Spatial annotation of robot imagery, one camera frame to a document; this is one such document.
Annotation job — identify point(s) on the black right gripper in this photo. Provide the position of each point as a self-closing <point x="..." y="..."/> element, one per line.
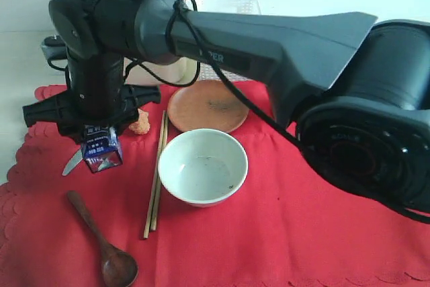
<point x="96" y="94"/>

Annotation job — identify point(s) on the blue white milk carton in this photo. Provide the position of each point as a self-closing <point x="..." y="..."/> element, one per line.
<point x="101" y="148"/>

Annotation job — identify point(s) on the fried chicken nugget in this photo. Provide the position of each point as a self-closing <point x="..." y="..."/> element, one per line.
<point x="142" y="125"/>

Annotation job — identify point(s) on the pale green bowl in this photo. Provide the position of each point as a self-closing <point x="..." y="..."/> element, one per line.
<point x="203" y="167"/>

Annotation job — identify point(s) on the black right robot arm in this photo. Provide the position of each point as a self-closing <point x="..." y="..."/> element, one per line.
<point x="350" y="92"/>

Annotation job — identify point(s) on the cream plastic storage bin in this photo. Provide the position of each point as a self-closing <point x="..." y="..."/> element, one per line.
<point x="161" y="65"/>

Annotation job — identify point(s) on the metal butter knife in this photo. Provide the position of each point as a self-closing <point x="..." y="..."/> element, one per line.
<point x="72" y="162"/>

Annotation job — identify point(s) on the left wooden chopstick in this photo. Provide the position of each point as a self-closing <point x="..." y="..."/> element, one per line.
<point x="155" y="178"/>

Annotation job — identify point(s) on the brown round plate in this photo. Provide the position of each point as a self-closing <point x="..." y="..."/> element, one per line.
<point x="206" y="104"/>

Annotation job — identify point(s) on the dark wooden spoon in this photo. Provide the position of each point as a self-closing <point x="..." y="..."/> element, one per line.
<point x="118" y="267"/>

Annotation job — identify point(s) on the white perforated plastic basket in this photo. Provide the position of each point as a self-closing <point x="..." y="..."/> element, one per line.
<point x="246" y="7"/>

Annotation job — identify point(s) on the red scalloped tablecloth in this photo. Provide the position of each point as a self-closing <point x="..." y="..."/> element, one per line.
<point x="284" y="227"/>

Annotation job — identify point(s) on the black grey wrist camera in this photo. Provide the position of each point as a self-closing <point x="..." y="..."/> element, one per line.
<point x="54" y="49"/>

